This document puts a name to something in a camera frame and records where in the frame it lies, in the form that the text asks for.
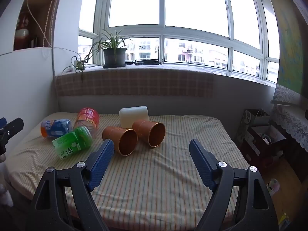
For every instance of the orange blue soda bottle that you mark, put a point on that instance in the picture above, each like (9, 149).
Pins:
(56, 127)

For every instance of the white lace cloth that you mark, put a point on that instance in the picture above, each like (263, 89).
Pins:
(292, 122)

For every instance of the potted spider plant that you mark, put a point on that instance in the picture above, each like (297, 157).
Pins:
(114, 57)

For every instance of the checked windowsill cloth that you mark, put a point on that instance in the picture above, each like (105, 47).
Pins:
(134, 84)

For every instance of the orange paper cup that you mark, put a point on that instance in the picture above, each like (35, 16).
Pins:
(142, 127)
(114, 134)

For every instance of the small trailing plant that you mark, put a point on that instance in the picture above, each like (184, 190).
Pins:
(79, 65)

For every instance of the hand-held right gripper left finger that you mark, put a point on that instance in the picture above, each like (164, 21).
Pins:
(102, 160)

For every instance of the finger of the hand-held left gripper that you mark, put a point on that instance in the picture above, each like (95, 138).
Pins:
(12, 128)

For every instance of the wall poster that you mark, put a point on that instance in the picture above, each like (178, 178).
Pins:
(291, 53)

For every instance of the green tea bottle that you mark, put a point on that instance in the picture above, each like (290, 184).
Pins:
(72, 144)

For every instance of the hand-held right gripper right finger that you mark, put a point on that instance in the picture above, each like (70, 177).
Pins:
(201, 160)

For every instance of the red and white jar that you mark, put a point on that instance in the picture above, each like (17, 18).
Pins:
(21, 37)

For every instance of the paper carrier bag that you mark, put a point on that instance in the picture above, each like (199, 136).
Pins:
(252, 118)

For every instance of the window frame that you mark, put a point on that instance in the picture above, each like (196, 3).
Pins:
(162, 32)

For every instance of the red label bottle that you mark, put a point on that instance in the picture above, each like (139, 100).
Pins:
(87, 118)

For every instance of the white cup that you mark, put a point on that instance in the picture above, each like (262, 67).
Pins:
(133, 115)

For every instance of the dark red cardboard box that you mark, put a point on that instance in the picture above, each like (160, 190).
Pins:
(257, 144)

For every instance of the black device on windowsill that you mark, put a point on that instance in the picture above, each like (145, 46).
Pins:
(146, 62)

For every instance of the wooden wall shelf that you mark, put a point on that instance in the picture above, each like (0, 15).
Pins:
(36, 28)

